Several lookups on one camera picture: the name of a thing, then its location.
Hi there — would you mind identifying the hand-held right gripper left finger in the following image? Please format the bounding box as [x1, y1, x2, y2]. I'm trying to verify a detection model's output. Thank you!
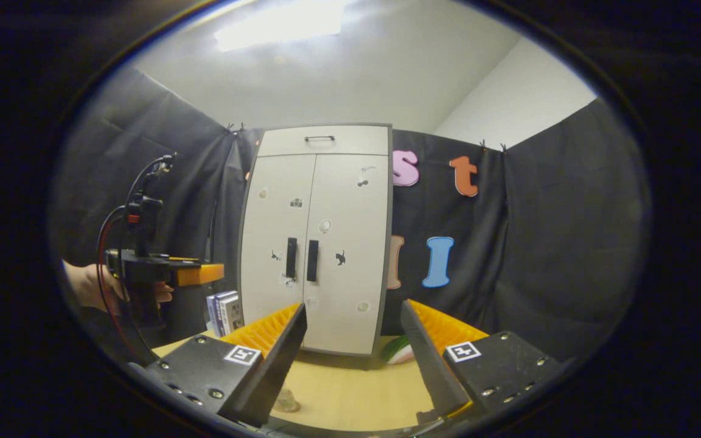
[144, 302, 309, 428]

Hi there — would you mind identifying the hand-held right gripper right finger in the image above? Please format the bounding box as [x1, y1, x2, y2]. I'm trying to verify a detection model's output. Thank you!
[399, 298, 564, 426]

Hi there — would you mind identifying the cabinet door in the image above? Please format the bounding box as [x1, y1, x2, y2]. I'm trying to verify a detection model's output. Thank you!
[301, 152, 391, 355]
[240, 154, 318, 332]

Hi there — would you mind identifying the grey white cabinet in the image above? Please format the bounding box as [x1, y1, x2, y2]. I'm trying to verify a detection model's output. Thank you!
[238, 123, 395, 356]

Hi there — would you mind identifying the white cabinet drawer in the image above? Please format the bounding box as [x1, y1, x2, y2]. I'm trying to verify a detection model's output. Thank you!
[257, 126, 389, 157]

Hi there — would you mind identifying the watermelon slice toy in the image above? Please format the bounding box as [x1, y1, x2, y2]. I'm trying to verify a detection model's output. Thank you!
[381, 336, 415, 364]

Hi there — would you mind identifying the dark blue book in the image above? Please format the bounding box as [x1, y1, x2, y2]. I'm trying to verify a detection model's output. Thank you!
[214, 292, 235, 337]

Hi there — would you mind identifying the black backdrop cloth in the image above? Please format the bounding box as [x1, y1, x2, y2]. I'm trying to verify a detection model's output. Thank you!
[49, 64, 652, 366]

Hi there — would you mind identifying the ceiling light panel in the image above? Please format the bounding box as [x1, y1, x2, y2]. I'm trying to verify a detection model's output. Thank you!
[214, 0, 348, 52]

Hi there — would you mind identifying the red cable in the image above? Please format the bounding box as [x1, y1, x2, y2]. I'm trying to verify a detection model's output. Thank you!
[95, 207, 144, 361]

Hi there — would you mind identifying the black cable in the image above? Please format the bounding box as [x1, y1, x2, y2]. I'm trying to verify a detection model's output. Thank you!
[120, 152, 178, 210]

